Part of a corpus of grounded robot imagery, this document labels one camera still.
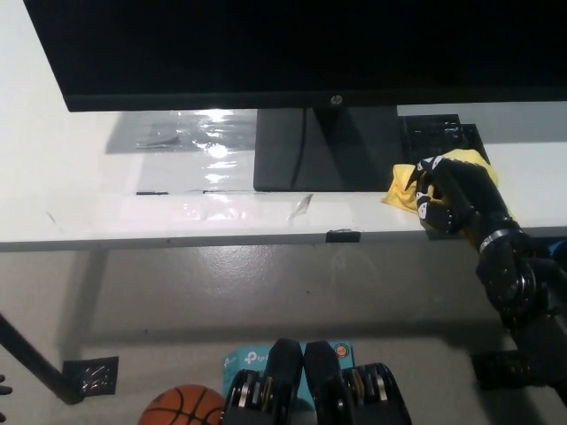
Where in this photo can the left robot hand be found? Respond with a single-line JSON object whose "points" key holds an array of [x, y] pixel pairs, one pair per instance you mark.
{"points": [[3, 389]]}

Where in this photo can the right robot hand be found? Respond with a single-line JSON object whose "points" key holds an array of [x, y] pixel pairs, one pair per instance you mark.
{"points": [[465, 199]]}

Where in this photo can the yellow cloth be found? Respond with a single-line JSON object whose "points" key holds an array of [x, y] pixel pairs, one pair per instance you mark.
{"points": [[398, 190]]}

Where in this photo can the black tape patch on desk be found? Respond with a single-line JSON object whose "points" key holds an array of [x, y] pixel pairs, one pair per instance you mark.
{"points": [[434, 137]]}

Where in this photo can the white desk leg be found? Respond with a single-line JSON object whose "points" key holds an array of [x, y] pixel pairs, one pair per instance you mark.
{"points": [[86, 301]]}

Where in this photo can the small black desk-edge tape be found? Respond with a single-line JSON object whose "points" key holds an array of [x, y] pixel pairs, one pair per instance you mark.
{"points": [[342, 235]]}

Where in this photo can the black HP monitor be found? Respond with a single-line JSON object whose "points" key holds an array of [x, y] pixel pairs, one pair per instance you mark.
{"points": [[221, 44]]}

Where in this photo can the black metal stand leg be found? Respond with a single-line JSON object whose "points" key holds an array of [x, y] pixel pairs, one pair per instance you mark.
{"points": [[35, 358]]}

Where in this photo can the blue and black object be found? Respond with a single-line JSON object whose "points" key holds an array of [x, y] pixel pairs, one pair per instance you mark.
{"points": [[559, 250]]}

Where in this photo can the orange basketball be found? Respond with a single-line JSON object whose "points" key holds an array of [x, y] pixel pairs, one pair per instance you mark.
{"points": [[177, 409]]}

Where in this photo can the teal tp-link box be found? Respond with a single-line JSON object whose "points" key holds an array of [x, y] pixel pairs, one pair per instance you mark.
{"points": [[248, 360]]}

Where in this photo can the thin black tape strip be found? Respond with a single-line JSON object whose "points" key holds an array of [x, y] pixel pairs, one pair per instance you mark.
{"points": [[153, 193]]}

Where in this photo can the clear plastic film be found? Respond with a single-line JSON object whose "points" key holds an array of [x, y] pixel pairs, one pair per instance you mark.
{"points": [[212, 150]]}

